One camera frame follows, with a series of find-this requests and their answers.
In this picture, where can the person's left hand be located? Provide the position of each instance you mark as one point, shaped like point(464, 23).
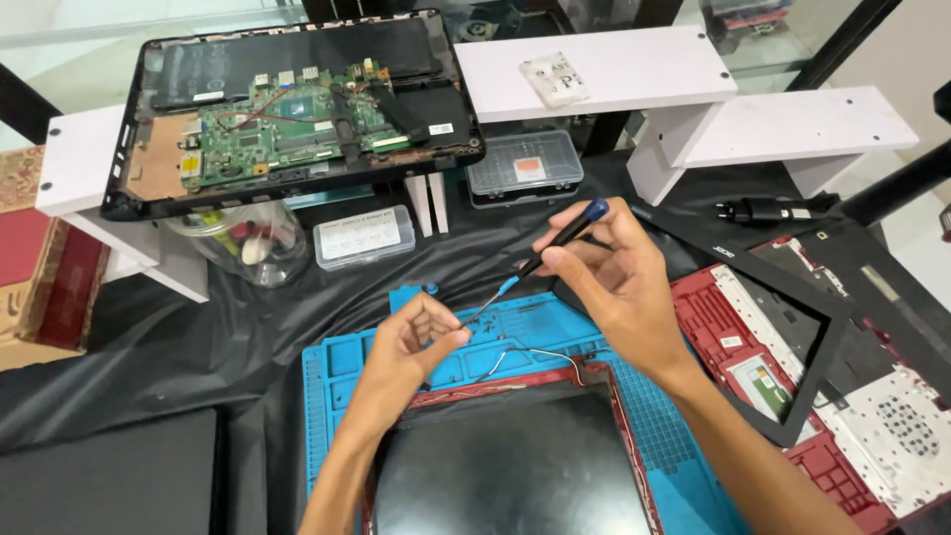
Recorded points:
point(405, 349)

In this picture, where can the person's right hand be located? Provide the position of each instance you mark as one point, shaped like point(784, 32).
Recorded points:
point(620, 286)

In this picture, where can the blue black precision screwdriver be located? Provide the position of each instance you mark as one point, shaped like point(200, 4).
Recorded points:
point(546, 249)

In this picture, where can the blue silicone repair mat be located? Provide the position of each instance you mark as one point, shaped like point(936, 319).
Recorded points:
point(520, 334)

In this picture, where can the clear small parts box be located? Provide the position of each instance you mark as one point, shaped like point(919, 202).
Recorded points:
point(363, 237)

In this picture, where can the clear screwdriver bit case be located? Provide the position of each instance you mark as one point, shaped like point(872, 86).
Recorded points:
point(524, 167)

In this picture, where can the red laptop screen lid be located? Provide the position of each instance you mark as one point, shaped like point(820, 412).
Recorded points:
point(512, 461)

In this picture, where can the black power plug adapter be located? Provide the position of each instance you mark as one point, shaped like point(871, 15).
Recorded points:
point(773, 210)

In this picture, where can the white wooden shelf riser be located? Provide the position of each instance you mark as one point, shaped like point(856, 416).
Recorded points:
point(669, 104)
point(96, 193)

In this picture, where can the clear plastic jar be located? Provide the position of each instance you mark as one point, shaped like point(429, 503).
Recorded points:
point(245, 241)

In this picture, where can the white printed plastic pouch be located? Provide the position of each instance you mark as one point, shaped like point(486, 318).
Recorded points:
point(553, 79)

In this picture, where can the black plastic table cover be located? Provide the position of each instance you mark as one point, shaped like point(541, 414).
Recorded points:
point(186, 334)

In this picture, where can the red laptop palmrest chassis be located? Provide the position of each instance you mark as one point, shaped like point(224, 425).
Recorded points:
point(817, 386)

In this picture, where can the open black laptop base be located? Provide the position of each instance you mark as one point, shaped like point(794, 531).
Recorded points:
point(297, 111)

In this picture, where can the black flat panel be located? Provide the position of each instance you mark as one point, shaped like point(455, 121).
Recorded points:
point(108, 475)

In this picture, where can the red brown cardboard box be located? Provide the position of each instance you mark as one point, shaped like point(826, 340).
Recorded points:
point(44, 260)

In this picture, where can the black screen bezel frame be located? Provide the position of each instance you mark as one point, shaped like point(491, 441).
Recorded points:
point(750, 327)

